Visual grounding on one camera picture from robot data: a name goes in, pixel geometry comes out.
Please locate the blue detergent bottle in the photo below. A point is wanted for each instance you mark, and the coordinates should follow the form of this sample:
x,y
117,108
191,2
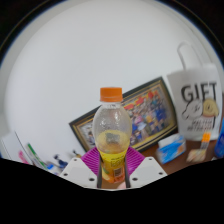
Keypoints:
x,y
220,140

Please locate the white paper gift bag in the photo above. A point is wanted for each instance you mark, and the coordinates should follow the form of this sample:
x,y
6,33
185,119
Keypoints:
x,y
196,100

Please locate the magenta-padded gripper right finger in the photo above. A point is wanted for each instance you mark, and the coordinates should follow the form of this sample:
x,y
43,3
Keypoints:
x,y
145,170

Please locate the orange-capped yellow drink bottle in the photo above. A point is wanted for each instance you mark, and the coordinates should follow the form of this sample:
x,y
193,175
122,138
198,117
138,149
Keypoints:
x,y
111,133

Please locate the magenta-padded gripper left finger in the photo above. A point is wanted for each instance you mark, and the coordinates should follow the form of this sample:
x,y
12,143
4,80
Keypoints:
x,y
81,170

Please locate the blue tissue pack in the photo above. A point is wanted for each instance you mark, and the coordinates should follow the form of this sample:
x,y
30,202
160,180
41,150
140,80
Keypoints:
x,y
171,150

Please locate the small snack packet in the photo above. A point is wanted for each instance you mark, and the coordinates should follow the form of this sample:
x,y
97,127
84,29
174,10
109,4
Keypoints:
x,y
196,156

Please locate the framed group photo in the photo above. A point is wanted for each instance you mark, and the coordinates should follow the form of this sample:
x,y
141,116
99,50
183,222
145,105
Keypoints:
x,y
151,113

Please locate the dark blue pump bottle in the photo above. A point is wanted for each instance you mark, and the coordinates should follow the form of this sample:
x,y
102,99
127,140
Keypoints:
x,y
61,162

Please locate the colourful puzzle cube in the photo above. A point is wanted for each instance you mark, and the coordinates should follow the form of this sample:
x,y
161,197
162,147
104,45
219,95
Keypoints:
x,y
206,140

